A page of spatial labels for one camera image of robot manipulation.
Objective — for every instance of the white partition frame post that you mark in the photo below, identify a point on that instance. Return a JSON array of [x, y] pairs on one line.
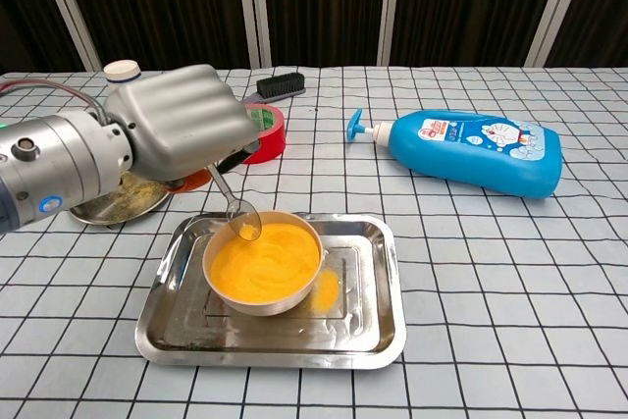
[[392, 7], [68, 7], [252, 7], [557, 7]]

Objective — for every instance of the clear plastic spoon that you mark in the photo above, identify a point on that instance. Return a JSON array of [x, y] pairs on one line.
[[245, 223]]

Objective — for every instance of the round steel plate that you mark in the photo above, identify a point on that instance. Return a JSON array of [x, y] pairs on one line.
[[122, 198]]

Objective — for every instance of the white checked tablecloth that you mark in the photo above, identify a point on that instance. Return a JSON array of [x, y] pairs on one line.
[[490, 291]]

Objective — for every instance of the grey brush with black bristles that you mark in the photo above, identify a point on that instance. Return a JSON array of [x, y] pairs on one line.
[[279, 85]]

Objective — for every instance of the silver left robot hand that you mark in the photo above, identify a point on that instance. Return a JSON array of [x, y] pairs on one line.
[[181, 120]]

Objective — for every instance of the orange-yellow powder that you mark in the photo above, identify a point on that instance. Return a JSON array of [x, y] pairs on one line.
[[265, 272]]

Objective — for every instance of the white paper cup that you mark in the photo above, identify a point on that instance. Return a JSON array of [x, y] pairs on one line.
[[120, 69]]

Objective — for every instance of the bowl of orange powder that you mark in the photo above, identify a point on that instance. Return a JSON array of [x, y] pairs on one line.
[[255, 308]]

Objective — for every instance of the red tape roll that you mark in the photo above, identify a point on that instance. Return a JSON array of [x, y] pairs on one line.
[[270, 144]]

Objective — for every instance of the rectangular steel tray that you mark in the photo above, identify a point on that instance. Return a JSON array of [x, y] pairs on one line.
[[294, 340]]

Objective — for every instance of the blue pump detergent bottle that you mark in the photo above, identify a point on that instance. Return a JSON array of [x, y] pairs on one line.
[[490, 159]]

